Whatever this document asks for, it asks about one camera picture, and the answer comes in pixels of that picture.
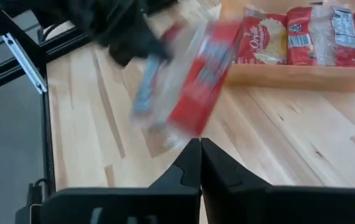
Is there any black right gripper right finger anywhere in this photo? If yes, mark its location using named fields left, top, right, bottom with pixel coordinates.
left=201, top=138, right=355, bottom=224

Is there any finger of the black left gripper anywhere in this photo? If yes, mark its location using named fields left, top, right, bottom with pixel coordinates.
left=108, top=29, right=172, bottom=68

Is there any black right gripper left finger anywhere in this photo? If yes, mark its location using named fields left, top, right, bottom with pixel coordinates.
left=40, top=138, right=202, bottom=224

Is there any red popcorn bag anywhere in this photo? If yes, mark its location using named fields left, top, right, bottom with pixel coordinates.
left=129, top=20, right=244, bottom=150
left=235, top=6, right=289, bottom=65
left=286, top=5, right=355, bottom=68

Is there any orange wooden basket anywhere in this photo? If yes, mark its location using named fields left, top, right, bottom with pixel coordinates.
left=219, top=0, right=355, bottom=93

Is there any black aluminium table frame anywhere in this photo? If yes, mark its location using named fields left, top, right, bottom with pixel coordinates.
left=0, top=0, right=93, bottom=200

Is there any silver metal rail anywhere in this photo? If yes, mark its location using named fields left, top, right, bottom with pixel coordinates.
left=1, top=32, right=48, bottom=95

